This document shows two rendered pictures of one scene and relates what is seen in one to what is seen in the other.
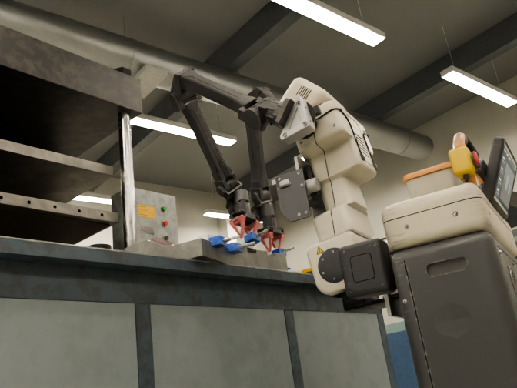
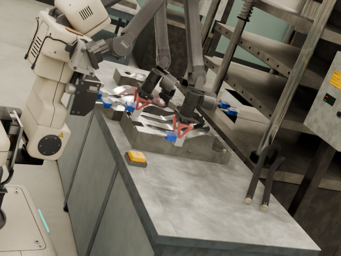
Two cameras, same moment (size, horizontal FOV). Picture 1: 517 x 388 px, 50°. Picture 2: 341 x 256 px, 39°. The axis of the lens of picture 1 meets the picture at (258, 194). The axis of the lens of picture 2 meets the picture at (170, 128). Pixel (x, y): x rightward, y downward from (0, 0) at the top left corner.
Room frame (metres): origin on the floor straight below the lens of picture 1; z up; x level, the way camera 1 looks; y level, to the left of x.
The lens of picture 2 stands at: (3.01, -1.82, 1.64)
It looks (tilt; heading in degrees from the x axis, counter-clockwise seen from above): 19 degrees down; 114
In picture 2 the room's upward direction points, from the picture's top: 20 degrees clockwise
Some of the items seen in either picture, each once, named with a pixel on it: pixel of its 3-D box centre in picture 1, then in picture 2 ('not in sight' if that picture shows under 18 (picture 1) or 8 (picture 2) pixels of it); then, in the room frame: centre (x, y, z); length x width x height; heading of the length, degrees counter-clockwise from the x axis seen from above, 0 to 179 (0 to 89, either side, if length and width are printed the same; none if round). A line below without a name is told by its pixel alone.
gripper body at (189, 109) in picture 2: (269, 225); (186, 110); (2.24, -0.03, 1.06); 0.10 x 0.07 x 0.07; 140
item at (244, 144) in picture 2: not in sight; (260, 131); (2.24, 1.26, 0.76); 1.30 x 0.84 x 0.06; 140
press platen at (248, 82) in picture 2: not in sight; (281, 97); (2.27, 1.30, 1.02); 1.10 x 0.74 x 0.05; 140
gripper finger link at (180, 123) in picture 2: (274, 242); (181, 127); (2.25, -0.04, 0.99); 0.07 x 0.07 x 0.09; 50
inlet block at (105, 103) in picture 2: (236, 247); (104, 103); (1.76, 0.09, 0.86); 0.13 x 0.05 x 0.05; 67
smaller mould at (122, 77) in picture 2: not in sight; (131, 80); (1.51, 0.70, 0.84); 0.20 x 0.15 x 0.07; 50
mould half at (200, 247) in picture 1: (156, 262); (141, 102); (1.81, 0.37, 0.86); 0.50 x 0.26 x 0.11; 67
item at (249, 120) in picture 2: not in sight; (260, 116); (2.23, 1.17, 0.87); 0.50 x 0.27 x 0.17; 50
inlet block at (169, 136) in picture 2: (281, 252); (168, 135); (2.22, -0.06, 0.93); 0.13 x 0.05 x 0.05; 50
